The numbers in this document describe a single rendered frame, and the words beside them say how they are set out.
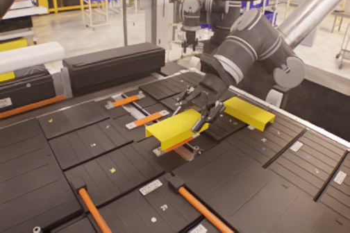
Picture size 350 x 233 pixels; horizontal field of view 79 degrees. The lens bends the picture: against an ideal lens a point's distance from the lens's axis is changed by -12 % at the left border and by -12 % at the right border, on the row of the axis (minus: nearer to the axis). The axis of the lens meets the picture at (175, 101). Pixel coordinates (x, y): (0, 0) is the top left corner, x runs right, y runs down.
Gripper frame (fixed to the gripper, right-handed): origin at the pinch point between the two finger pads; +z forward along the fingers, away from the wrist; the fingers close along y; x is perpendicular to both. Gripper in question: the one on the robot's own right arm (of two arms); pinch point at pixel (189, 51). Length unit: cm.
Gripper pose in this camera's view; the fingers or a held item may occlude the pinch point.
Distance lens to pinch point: 176.9
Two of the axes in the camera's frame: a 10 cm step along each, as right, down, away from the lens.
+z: -0.4, 8.7, 4.9
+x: -6.5, -4.0, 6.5
